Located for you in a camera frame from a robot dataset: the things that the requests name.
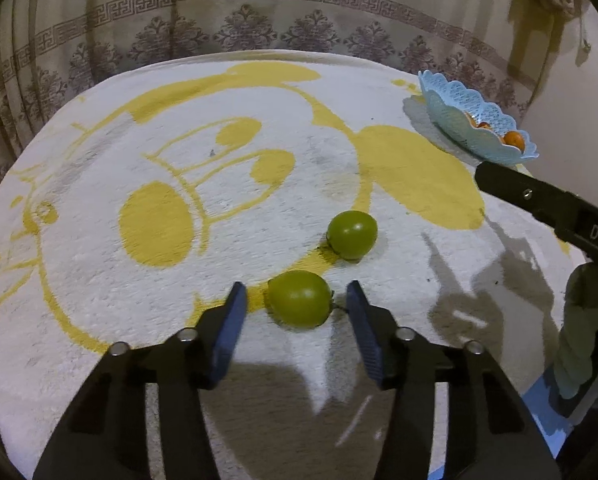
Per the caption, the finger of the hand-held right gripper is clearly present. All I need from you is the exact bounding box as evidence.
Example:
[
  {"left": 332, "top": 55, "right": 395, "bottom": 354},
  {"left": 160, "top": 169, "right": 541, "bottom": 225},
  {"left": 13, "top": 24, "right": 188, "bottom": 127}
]
[{"left": 475, "top": 160, "right": 587, "bottom": 233}]

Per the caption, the white and yellow blanket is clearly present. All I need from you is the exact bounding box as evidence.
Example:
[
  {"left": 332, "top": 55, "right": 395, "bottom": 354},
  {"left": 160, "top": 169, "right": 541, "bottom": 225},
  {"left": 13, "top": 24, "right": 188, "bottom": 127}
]
[{"left": 0, "top": 50, "right": 580, "bottom": 480}]

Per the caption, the person's right hand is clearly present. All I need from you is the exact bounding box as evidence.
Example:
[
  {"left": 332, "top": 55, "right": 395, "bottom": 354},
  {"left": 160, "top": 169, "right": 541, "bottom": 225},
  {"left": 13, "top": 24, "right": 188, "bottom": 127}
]
[{"left": 551, "top": 262, "right": 598, "bottom": 401}]

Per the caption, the light blue sheet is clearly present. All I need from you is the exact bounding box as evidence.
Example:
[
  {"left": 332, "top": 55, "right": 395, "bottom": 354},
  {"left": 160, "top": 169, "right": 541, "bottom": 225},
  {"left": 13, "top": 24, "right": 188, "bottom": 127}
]
[{"left": 521, "top": 375, "right": 582, "bottom": 456}]

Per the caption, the hanging cord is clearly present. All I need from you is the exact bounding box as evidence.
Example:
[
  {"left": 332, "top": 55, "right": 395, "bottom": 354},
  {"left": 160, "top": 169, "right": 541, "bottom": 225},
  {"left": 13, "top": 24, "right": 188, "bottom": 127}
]
[{"left": 574, "top": 5, "right": 594, "bottom": 68}]

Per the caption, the patterned beige curtain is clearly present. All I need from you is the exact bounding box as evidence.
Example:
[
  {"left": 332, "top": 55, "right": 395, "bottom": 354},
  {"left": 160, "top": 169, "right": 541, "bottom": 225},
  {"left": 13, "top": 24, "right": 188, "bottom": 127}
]
[{"left": 0, "top": 0, "right": 587, "bottom": 231}]

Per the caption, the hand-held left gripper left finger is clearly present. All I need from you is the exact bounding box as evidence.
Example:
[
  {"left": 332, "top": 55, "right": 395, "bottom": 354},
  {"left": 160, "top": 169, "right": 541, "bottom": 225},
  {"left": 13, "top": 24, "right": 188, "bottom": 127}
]
[{"left": 32, "top": 281, "right": 249, "bottom": 480}]

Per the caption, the light blue plastic basket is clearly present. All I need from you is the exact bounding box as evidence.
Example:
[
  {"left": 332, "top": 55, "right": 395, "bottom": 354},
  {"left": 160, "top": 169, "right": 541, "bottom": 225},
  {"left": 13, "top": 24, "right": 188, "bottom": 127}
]
[{"left": 418, "top": 71, "right": 538, "bottom": 167}]

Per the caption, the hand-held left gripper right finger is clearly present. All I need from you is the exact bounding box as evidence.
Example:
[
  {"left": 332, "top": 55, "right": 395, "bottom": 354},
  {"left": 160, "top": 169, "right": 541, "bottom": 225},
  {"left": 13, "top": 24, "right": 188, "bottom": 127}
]
[{"left": 345, "top": 280, "right": 562, "bottom": 480}]

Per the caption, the green tomato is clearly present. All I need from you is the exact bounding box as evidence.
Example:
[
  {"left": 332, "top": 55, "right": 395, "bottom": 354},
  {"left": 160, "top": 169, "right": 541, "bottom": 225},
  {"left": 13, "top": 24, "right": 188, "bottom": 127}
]
[
  {"left": 265, "top": 270, "right": 333, "bottom": 331},
  {"left": 326, "top": 211, "right": 379, "bottom": 261}
]

